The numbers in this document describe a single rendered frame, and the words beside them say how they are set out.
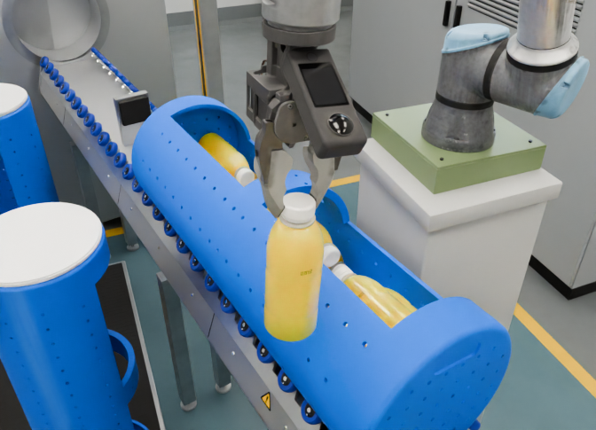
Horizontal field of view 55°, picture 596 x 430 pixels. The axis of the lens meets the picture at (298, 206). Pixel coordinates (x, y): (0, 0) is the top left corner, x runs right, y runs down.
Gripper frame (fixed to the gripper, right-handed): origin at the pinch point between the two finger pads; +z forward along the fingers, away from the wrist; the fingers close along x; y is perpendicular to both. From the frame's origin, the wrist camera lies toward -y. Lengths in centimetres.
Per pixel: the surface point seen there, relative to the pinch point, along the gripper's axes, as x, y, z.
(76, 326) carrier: 25, 49, 54
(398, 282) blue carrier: -29.2, 14.6, 32.1
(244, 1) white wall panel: -189, 504, 107
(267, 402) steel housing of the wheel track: -4, 15, 53
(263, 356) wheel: -4.6, 18.5, 45.0
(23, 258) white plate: 32, 56, 39
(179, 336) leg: -4, 85, 103
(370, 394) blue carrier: -6.6, -10.3, 23.6
